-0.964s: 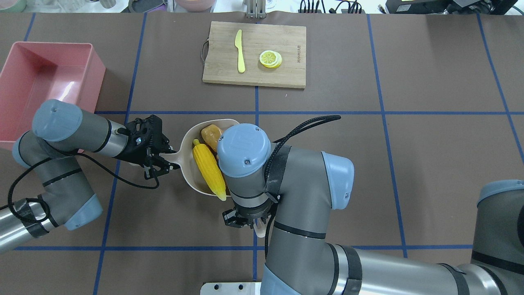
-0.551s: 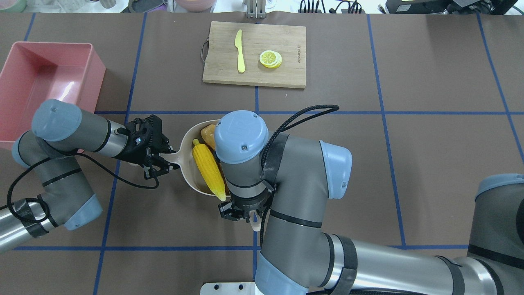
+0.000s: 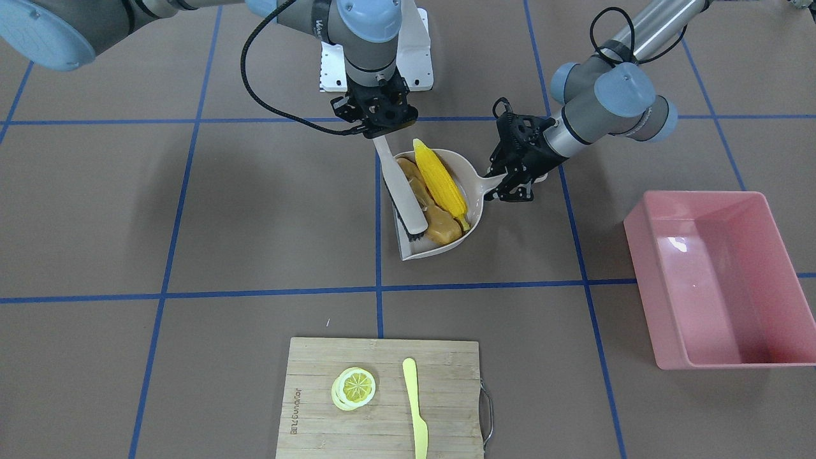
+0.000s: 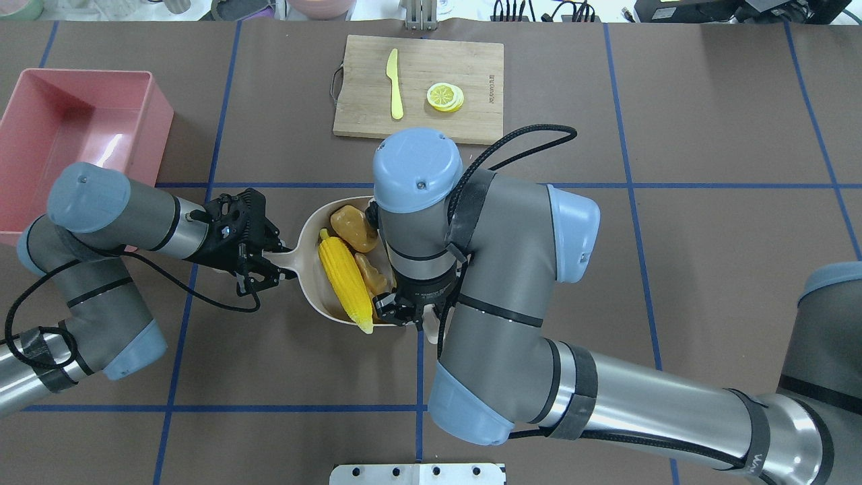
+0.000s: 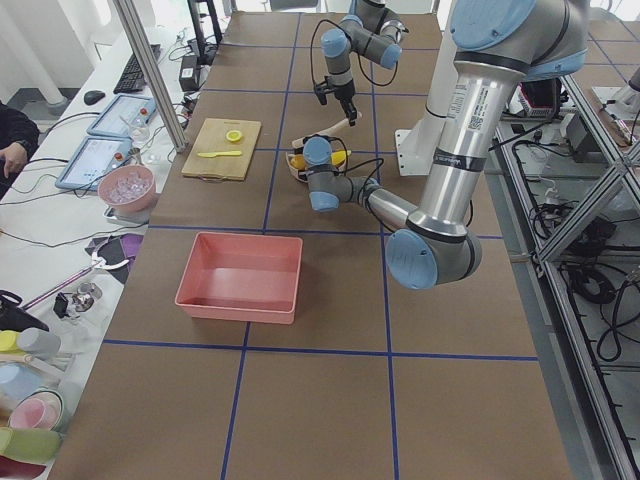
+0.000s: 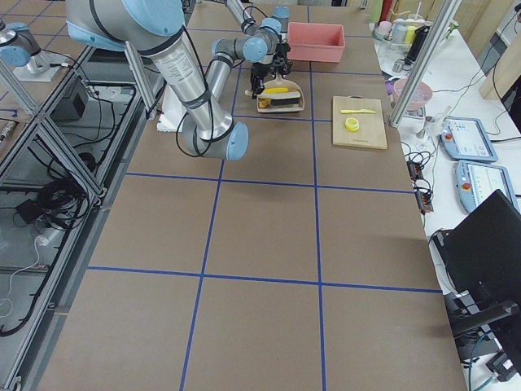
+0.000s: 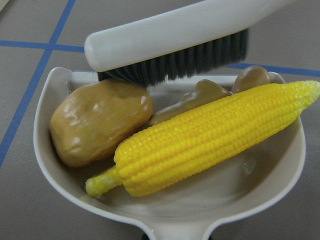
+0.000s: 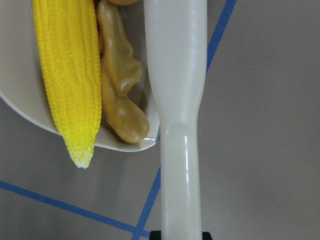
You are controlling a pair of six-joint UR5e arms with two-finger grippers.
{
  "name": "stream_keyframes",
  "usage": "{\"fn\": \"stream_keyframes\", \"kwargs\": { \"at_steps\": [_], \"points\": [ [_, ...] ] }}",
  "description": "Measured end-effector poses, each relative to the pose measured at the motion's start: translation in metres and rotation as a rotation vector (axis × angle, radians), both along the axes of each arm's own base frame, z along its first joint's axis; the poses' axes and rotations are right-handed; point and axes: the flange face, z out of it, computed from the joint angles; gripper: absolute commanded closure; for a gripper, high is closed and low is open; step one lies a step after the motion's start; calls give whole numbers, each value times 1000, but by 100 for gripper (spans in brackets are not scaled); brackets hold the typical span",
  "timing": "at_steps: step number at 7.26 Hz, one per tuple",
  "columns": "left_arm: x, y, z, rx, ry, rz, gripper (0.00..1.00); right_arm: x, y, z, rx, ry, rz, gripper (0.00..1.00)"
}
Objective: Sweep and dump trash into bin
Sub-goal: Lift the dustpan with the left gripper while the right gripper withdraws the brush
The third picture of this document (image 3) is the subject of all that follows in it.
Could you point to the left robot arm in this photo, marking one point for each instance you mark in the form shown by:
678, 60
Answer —
609, 94

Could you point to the yellow plastic toy knife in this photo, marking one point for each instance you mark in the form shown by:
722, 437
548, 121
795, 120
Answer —
419, 426

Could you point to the tan toy ginger root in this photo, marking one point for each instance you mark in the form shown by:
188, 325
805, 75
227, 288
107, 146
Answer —
416, 181

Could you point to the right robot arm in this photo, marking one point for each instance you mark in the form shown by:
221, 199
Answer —
68, 35

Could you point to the beige hand brush black bristles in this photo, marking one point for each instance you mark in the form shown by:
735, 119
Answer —
403, 199

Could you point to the pink plastic bin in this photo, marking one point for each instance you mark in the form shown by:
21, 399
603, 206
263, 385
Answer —
717, 285

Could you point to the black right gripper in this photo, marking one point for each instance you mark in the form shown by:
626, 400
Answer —
340, 108

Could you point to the wooden cutting board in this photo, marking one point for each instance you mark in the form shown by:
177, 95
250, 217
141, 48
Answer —
449, 392

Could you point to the brown toy potato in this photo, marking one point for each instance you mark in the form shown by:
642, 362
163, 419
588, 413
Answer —
442, 228

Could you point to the yellow toy corn cob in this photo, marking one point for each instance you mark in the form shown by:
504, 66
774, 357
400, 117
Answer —
440, 183

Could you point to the yellow toy lemon slices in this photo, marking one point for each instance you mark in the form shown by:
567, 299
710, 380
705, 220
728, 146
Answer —
352, 389

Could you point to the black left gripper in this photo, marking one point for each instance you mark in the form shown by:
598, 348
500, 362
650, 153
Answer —
536, 155

